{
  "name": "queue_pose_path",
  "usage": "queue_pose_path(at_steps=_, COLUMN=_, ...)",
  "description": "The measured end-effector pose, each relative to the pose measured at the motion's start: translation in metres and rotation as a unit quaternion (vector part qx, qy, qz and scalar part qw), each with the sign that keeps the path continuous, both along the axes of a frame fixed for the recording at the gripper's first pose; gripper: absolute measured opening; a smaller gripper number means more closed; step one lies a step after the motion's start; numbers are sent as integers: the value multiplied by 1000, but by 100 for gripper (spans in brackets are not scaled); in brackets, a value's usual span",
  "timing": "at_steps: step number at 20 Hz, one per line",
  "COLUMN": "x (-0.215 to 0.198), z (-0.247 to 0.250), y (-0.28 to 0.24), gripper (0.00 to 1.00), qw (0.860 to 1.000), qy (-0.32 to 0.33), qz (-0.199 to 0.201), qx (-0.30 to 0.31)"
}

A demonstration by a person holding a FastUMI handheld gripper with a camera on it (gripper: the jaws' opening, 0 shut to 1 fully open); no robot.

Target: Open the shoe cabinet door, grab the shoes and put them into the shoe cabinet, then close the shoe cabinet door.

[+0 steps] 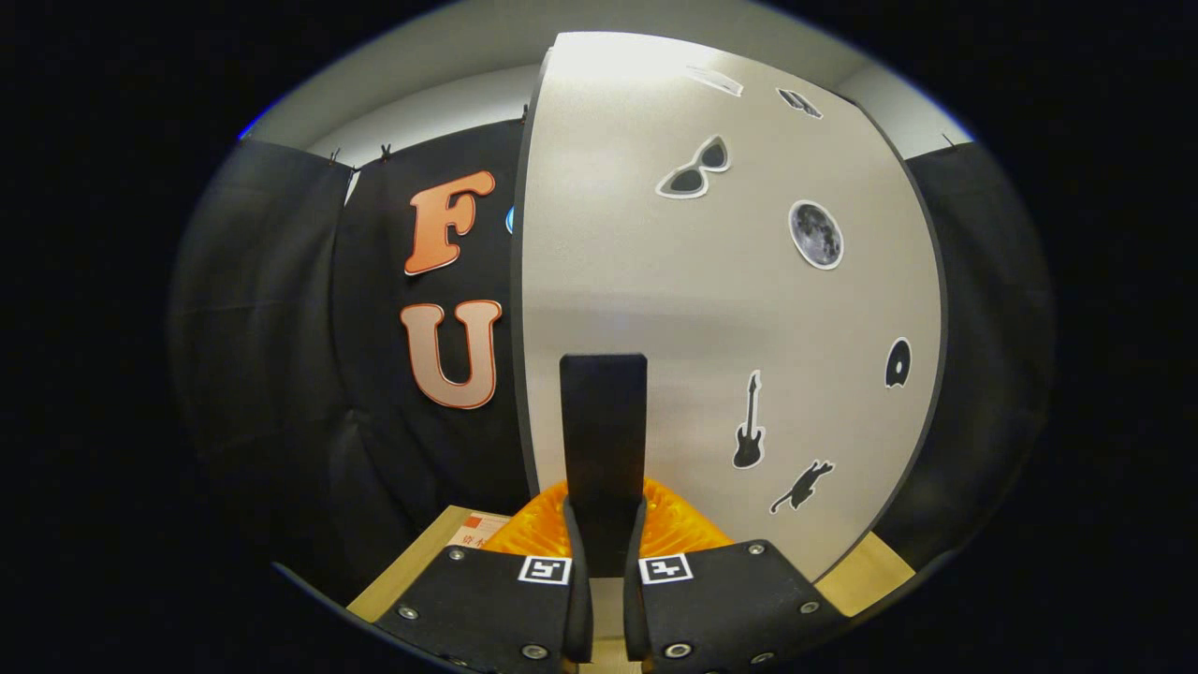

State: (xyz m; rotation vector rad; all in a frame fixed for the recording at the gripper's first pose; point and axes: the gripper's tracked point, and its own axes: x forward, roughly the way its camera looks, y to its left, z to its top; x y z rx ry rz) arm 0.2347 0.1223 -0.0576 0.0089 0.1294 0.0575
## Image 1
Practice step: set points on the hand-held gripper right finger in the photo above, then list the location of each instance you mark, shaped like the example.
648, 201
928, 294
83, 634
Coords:
721, 599

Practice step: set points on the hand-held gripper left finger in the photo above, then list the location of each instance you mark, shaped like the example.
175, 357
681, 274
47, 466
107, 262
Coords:
487, 604

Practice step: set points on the dark grey shoe cabinet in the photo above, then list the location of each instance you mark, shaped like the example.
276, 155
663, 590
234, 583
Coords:
516, 300

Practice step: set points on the beige shoe cabinet door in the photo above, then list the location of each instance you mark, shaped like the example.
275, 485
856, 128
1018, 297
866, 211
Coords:
674, 281

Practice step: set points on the beige cover book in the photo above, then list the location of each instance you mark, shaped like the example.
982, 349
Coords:
477, 532

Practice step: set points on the black backdrop cloth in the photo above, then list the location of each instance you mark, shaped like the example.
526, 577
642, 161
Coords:
290, 328

